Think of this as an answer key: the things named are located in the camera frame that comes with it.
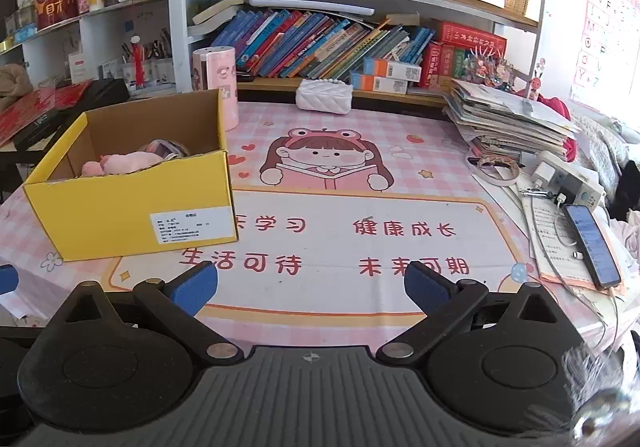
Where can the pen cups with pens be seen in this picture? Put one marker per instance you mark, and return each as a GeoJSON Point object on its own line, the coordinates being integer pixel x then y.
{"type": "Point", "coordinates": [147, 64]}

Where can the beige knitted cloth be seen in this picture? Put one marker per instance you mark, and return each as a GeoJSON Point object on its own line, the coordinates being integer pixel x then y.
{"type": "Point", "coordinates": [14, 84]}

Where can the black printer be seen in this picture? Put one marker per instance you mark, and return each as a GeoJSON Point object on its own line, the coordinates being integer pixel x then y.
{"type": "Point", "coordinates": [102, 92]}

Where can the yellow packing tape roll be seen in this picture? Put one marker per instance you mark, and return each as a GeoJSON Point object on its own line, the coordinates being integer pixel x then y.
{"type": "Point", "coordinates": [167, 148]}

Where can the printed worksheet papers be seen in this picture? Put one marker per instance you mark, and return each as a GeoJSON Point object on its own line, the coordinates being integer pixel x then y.
{"type": "Point", "coordinates": [550, 237]}

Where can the pink printed desk mat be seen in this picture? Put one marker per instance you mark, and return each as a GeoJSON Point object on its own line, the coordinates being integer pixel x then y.
{"type": "Point", "coordinates": [400, 177]}

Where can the small red-headed figure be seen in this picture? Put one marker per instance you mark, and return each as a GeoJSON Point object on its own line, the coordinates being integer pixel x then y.
{"type": "Point", "coordinates": [536, 82]}

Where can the orange and blue box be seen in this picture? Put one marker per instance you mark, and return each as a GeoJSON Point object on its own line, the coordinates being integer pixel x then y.
{"type": "Point", "coordinates": [392, 68]}
{"type": "Point", "coordinates": [379, 83]}

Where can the large pink plush toy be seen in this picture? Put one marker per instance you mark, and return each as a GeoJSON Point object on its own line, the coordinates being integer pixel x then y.
{"type": "Point", "coordinates": [122, 163]}

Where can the white plug adapter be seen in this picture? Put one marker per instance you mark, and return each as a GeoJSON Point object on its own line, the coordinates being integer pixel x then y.
{"type": "Point", "coordinates": [541, 174]}

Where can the white quilted purse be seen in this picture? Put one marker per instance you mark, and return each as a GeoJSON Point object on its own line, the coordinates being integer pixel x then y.
{"type": "Point", "coordinates": [324, 97]}

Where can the white red-label box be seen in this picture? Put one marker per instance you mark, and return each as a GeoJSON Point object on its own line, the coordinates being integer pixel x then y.
{"type": "Point", "coordinates": [82, 67]}

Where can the row of leaning colourful books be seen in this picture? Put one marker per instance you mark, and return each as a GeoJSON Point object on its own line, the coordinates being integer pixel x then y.
{"type": "Point", "coordinates": [320, 44]}

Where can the black cloth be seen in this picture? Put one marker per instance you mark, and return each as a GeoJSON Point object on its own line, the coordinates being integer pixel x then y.
{"type": "Point", "coordinates": [629, 187]}

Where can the black smartphone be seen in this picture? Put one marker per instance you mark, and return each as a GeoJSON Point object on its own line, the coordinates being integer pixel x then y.
{"type": "Point", "coordinates": [592, 244]}

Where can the red cloth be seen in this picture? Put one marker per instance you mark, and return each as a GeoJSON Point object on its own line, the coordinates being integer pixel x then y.
{"type": "Point", "coordinates": [555, 104]}

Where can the red dictionaries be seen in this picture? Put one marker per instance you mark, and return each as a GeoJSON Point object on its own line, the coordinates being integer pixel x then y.
{"type": "Point", "coordinates": [467, 39]}

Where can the white power strip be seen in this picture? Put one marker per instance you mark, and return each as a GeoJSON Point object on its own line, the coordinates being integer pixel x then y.
{"type": "Point", "coordinates": [580, 189]}

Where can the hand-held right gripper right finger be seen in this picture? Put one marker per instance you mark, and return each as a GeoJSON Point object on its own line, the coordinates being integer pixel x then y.
{"type": "Point", "coordinates": [425, 287]}

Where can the pink cartoon canister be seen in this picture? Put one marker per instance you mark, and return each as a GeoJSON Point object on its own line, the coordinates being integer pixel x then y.
{"type": "Point", "coordinates": [216, 77]}

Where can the white bar lamp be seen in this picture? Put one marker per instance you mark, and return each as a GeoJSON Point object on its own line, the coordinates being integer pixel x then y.
{"type": "Point", "coordinates": [310, 6]}

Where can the grey blanket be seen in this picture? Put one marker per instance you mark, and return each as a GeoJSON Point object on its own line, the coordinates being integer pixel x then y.
{"type": "Point", "coordinates": [602, 137]}

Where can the red printed paper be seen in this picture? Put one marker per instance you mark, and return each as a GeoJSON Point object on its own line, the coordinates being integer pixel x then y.
{"type": "Point", "coordinates": [35, 109]}

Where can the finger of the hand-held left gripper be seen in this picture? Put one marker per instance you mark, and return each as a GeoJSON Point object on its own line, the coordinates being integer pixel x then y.
{"type": "Point", "coordinates": [7, 279]}

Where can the stack of papers and notebooks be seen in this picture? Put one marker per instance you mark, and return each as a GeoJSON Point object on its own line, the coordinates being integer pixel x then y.
{"type": "Point", "coordinates": [505, 117]}

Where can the alphabet wall poster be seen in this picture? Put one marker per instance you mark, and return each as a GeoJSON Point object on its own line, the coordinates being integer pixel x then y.
{"type": "Point", "coordinates": [607, 32]}

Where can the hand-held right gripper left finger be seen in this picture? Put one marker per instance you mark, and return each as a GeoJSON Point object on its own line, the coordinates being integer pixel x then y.
{"type": "Point", "coordinates": [195, 287]}

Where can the colourful acrylic ornament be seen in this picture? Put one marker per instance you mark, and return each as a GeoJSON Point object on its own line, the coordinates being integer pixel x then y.
{"type": "Point", "coordinates": [490, 67]}

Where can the yellow cardboard box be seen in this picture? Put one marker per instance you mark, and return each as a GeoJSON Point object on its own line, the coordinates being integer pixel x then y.
{"type": "Point", "coordinates": [125, 207]}

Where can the washi tape rings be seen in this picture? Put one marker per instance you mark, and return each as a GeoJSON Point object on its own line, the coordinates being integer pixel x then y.
{"type": "Point", "coordinates": [492, 169]}

